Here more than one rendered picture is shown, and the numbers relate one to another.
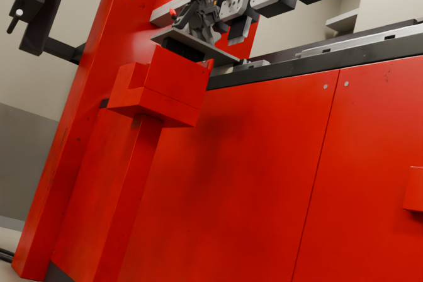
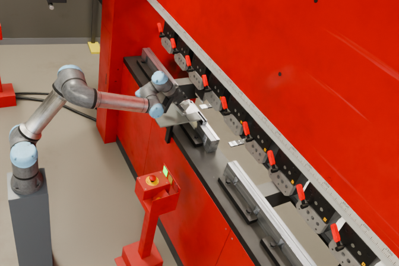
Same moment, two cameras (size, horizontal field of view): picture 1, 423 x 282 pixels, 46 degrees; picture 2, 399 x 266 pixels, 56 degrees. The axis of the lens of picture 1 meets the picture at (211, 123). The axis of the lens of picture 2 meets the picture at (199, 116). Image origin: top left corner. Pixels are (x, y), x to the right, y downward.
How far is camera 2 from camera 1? 1.92 m
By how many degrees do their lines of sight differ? 49
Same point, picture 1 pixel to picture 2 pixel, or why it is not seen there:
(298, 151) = (215, 238)
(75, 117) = (110, 72)
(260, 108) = (203, 201)
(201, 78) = (175, 197)
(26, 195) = (83, 22)
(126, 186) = (149, 225)
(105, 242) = (145, 238)
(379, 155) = not seen: outside the picture
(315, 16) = not seen: outside the picture
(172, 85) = (162, 206)
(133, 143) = not seen: hidden behind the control
